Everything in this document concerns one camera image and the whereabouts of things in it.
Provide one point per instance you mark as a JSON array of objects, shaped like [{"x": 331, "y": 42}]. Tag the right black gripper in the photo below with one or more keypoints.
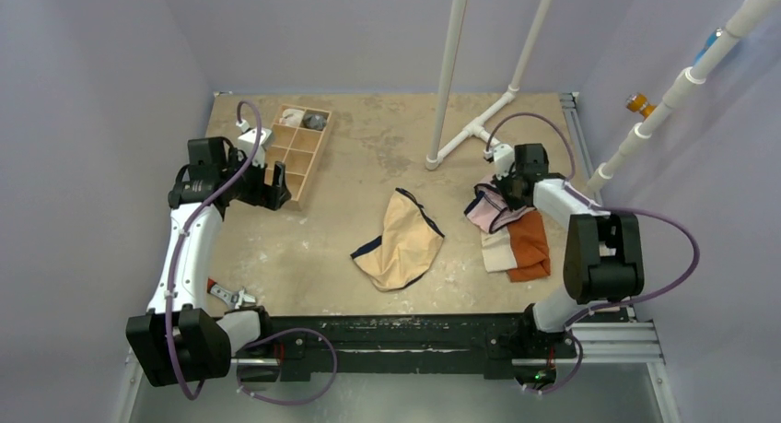
[{"x": 515, "y": 188}]

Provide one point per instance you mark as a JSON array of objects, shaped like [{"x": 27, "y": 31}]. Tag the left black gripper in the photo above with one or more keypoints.
[{"x": 267, "y": 195}]

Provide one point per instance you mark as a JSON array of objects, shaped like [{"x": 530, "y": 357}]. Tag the pink underwear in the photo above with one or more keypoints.
[{"x": 488, "y": 210}]

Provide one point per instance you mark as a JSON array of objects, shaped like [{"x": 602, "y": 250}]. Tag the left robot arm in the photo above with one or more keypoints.
[{"x": 176, "y": 340}]

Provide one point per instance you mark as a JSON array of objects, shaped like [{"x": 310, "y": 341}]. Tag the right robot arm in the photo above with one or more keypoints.
[{"x": 603, "y": 256}]

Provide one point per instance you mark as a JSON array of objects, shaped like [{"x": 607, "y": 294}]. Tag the rolled white underwear in tray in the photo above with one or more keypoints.
[{"x": 292, "y": 117}]

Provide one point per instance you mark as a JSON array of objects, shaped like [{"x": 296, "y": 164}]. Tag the orange white underwear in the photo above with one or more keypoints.
[{"x": 520, "y": 249}]

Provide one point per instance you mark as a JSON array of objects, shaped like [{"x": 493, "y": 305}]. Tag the rolled grey underwear in tray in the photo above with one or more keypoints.
[{"x": 315, "y": 121}]

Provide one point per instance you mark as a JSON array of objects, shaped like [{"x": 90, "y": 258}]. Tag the wooden compartment tray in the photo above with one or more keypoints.
[{"x": 301, "y": 150}]

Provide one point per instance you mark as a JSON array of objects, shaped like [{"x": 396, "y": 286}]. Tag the orange valve fitting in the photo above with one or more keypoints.
[{"x": 638, "y": 103}]

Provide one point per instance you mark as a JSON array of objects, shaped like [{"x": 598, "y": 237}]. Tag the blue clip on pipe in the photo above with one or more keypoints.
[{"x": 710, "y": 40}]

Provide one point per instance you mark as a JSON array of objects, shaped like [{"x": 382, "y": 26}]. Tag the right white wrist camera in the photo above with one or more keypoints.
[{"x": 502, "y": 157}]

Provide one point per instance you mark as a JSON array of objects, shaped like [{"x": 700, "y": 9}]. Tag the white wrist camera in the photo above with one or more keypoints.
[
  {"x": 502, "y": 157},
  {"x": 254, "y": 142}
]

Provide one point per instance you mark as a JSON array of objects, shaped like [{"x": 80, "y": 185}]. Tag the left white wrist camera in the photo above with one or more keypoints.
[{"x": 254, "y": 142}]

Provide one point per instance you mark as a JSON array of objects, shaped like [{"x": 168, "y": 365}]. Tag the red handled clamp tool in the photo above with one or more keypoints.
[{"x": 235, "y": 300}]

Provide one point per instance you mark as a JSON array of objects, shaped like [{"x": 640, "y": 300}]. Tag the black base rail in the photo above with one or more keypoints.
[{"x": 496, "y": 346}]

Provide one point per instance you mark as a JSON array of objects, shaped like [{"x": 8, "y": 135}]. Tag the white PVC pipe on wall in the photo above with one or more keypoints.
[{"x": 747, "y": 17}]

